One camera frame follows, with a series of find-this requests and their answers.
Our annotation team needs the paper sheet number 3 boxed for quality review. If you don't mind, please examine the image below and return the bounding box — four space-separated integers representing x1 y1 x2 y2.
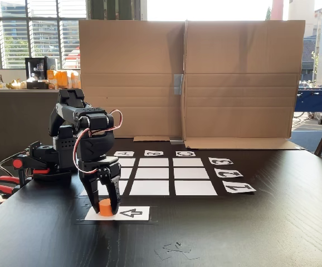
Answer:
208 157 235 166

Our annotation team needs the brown cardboard box screen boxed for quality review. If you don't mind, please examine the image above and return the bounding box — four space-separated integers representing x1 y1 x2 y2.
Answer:
77 18 307 150

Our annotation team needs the black countertop fridge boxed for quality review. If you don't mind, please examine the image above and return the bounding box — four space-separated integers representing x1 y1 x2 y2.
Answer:
25 56 59 90

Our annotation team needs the white nine-square grid sheet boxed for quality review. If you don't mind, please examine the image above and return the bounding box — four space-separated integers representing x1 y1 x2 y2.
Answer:
79 157 219 196

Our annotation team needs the paper sheet number 1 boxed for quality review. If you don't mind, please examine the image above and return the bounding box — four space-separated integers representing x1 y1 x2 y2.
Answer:
222 180 257 194

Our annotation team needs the black red bar clamp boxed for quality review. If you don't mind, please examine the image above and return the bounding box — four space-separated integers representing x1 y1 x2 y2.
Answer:
11 155 73 185

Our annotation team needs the round orange token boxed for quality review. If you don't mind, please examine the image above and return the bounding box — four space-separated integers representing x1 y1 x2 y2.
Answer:
99 198 114 216

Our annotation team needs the red handled spring clamp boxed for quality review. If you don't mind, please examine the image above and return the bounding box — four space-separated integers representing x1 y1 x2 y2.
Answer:
0 174 22 210

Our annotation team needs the blue foosball table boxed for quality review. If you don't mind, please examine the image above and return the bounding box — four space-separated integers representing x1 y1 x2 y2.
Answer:
294 87 322 125

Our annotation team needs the bunch of bananas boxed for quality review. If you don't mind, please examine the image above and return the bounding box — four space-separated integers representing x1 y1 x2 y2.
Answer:
6 78 27 90

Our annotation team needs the white arrow paper sheet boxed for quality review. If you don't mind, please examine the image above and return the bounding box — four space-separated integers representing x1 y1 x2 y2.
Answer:
84 205 151 221

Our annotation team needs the orange drink carton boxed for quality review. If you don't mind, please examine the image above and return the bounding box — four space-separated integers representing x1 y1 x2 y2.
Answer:
47 70 58 90
56 70 69 90
70 70 82 90

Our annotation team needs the red white servo cable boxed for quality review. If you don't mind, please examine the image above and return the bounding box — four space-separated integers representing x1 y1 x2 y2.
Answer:
72 108 124 177

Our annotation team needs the dark grey counter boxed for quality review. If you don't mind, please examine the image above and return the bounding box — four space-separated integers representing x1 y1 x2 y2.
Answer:
0 88 61 167

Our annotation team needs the paper sheet number 2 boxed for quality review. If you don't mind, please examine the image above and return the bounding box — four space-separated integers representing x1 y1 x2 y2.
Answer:
214 167 244 179

